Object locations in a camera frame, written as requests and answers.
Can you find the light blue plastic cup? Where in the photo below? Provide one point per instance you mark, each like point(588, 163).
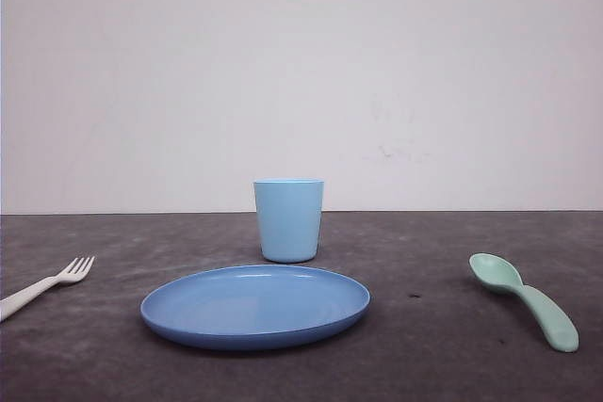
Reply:
point(289, 215)

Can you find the mint green plastic spoon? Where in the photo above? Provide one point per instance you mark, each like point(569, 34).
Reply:
point(500, 276)

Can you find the white plastic fork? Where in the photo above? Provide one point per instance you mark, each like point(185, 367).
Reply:
point(74, 272)

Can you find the blue plastic plate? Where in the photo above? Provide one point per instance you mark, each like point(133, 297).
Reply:
point(255, 307)

